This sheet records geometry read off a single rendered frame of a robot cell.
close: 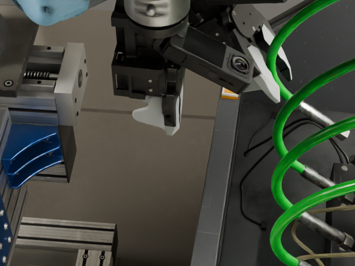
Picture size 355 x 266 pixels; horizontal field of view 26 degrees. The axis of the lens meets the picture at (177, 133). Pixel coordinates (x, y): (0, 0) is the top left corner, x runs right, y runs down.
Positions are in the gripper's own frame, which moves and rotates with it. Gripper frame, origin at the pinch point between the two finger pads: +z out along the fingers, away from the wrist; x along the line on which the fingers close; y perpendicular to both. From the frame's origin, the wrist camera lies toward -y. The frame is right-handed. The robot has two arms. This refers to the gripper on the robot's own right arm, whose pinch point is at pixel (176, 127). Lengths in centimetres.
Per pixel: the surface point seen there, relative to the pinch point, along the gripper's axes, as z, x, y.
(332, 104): 37, -43, -25
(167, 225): 122, -65, 13
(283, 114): -1.4, -3.3, -13.9
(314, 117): 7.2, -11.3, -18.8
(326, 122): 8.2, -11.5, -20.7
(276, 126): 1.2, -3.3, -13.3
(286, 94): 3.5, -11.7, -14.3
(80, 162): 122, -85, 46
